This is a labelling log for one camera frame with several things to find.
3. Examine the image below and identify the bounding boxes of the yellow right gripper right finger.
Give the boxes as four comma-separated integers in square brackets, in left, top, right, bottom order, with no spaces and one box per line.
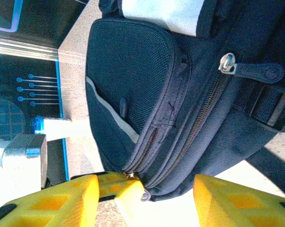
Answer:
[193,175,285,227]

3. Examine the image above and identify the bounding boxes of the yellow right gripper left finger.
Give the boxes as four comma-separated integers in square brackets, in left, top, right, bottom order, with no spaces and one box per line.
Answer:
[0,174,100,227]

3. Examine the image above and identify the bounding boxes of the navy blue backpack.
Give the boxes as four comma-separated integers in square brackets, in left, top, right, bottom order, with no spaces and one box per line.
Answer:
[85,0,285,204]

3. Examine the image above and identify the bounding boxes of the white cup blue lid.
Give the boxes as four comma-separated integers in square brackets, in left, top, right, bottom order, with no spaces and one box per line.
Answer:
[30,115,91,140]

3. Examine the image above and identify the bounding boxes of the aluminium frame post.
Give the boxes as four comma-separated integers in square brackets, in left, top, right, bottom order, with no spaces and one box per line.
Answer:
[0,37,60,62]

